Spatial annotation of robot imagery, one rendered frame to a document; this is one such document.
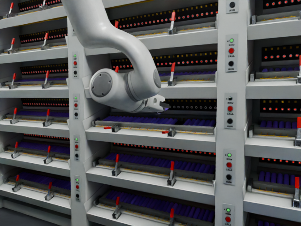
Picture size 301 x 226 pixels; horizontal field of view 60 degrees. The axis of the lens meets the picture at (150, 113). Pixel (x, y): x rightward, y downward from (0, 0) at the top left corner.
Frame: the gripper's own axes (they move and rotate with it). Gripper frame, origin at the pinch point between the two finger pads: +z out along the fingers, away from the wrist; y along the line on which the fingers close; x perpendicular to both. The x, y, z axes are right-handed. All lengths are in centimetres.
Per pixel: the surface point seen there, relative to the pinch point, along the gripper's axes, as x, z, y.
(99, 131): 8.4, 15.5, 35.1
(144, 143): 11.8, 16.2, 12.5
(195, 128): 4.3, 17.8, -8.2
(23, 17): -47, 4, 84
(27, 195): 46, 25, 86
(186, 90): -8.8, 10.6, -5.8
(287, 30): -26.2, 6.5, -38.6
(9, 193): 47, 25, 101
